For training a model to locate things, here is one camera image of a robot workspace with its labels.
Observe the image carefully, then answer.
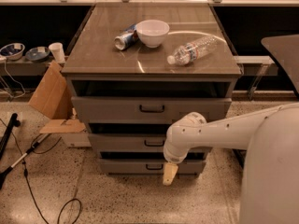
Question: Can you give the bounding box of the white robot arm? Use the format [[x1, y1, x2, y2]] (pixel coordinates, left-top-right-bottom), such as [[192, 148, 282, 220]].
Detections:
[[163, 103, 299, 224]]

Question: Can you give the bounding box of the grey bottom drawer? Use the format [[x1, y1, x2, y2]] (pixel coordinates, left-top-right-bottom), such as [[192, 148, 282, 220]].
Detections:
[[99, 159, 206, 175]]

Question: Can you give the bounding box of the black floor cable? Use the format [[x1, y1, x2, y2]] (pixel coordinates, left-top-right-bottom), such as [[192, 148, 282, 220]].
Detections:
[[0, 118, 83, 224]]

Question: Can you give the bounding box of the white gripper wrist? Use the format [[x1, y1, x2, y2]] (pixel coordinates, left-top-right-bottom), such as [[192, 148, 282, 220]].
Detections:
[[163, 139, 187, 186]]

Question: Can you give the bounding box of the grey top drawer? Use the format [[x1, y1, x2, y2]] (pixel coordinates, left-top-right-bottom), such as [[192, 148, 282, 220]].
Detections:
[[72, 96, 232, 124]]

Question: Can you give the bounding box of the dark side table top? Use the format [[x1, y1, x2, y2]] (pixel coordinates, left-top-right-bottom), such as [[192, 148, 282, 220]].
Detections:
[[261, 35, 299, 96]]

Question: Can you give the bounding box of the white paper cup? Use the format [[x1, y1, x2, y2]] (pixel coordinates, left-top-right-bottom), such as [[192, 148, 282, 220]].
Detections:
[[49, 42, 65, 63]]

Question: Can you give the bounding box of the black and silver pole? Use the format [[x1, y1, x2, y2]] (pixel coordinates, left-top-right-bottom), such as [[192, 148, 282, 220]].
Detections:
[[0, 133, 50, 189]]

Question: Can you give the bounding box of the grey drawer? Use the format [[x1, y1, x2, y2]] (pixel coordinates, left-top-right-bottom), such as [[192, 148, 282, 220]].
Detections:
[[99, 159, 206, 175], [89, 133, 166, 152], [72, 96, 232, 124]]

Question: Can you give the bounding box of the blue bowl right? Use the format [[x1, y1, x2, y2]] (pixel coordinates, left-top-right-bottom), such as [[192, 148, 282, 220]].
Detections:
[[25, 47, 50, 63]]

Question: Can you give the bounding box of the black stand leg left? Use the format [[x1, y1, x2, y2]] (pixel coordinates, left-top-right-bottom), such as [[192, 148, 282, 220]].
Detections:
[[0, 113, 21, 159]]

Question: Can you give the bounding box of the white bowl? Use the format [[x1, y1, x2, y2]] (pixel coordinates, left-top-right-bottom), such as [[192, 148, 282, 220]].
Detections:
[[136, 20, 170, 48]]

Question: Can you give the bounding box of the grey drawer cabinet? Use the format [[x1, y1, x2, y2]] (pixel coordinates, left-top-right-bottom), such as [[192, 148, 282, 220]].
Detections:
[[61, 3, 243, 176]]

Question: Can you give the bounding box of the crushed blue soda can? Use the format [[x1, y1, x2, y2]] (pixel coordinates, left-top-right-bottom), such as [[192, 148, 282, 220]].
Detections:
[[114, 24, 138, 50]]

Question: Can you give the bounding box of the grey wall shelf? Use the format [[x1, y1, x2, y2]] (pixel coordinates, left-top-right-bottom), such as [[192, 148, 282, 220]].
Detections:
[[0, 57, 64, 77]]

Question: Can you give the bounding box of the clear plastic water bottle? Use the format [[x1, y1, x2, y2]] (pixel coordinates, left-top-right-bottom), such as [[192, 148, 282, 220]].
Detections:
[[167, 35, 218, 65]]

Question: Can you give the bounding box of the brown cardboard box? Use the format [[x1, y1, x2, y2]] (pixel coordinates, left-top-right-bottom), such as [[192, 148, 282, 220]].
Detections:
[[29, 61, 85, 133]]

